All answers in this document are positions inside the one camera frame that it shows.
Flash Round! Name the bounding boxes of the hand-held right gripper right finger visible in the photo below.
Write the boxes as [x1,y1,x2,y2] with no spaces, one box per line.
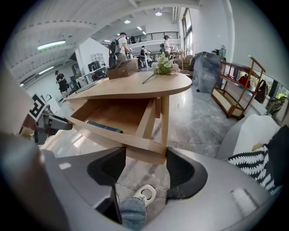
[144,146,273,231]

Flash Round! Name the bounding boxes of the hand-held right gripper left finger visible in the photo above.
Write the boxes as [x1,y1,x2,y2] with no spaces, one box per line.
[40,146,127,225]

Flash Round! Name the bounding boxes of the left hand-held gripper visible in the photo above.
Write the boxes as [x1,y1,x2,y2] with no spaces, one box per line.
[28,94,74,145]

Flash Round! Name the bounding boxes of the wooden drawer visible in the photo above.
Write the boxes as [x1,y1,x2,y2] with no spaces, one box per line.
[64,96,168,166]

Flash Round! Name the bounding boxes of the wooden coffee table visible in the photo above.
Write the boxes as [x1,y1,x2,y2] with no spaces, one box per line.
[65,70,193,148]

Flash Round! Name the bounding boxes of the blue-grey notebook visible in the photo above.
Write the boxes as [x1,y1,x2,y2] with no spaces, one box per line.
[75,78,107,94]

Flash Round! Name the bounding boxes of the dark blue book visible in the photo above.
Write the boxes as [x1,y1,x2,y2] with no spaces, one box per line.
[86,120,124,134]

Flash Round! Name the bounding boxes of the black and white striped blanket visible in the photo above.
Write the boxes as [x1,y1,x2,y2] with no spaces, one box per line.
[227,150,283,196]

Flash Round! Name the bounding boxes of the long ceiling light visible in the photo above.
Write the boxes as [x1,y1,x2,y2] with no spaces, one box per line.
[37,40,67,51]
[37,65,55,76]

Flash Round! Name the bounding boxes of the person's white right shoe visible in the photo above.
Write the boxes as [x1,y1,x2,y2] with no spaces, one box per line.
[131,184,158,208]

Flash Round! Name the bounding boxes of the white round armchair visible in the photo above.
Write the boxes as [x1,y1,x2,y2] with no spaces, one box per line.
[216,113,289,163]

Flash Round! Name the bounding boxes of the person's legs in jeans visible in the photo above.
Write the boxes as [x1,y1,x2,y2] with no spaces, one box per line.
[119,197,148,231]

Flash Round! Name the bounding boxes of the black cloth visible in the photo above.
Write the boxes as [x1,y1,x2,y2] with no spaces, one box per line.
[266,125,289,188]

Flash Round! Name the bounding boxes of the white cubby shelf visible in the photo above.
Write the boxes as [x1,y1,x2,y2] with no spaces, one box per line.
[90,52,104,63]

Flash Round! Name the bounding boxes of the brown wooden organizer box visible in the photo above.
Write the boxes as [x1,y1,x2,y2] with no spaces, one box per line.
[106,59,140,80]

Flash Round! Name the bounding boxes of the wooden rattan shelf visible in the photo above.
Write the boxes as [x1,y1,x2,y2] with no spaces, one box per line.
[210,55,267,120]

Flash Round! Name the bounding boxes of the dark brown handbag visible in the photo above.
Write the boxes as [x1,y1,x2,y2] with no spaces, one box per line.
[254,79,269,104]

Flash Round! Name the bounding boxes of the white artificial flower bunch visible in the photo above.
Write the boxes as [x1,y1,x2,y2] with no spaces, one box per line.
[141,52,181,85]

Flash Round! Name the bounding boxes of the grey marble block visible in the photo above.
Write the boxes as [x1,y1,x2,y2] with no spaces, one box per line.
[191,51,221,94]

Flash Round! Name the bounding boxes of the black balcony railing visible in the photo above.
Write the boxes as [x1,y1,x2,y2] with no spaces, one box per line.
[101,31,180,46]

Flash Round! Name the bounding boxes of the tall window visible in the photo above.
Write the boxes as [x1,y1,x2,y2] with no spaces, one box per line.
[181,7,194,56]

